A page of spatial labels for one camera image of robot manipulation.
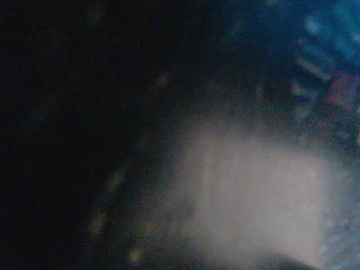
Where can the starry night print box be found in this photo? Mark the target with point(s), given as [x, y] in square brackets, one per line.
[56, 118]

